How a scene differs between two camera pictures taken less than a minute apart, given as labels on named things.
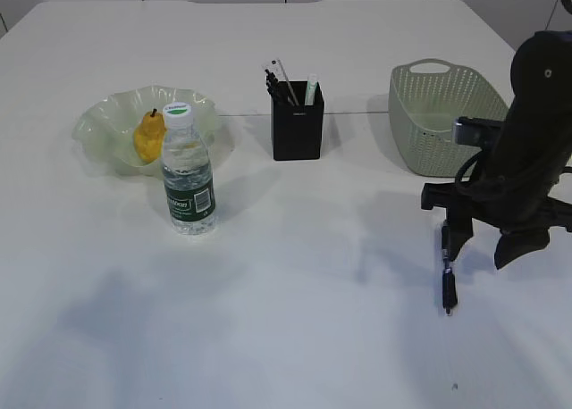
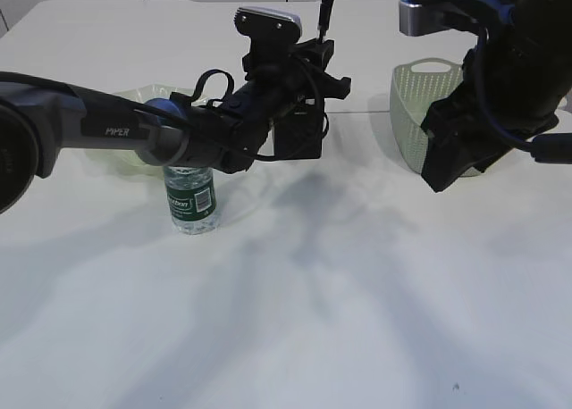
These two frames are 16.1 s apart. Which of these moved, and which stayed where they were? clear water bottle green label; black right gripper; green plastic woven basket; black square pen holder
Moved: black right gripper
Stayed: green plastic woven basket; clear water bottle green label; black square pen holder
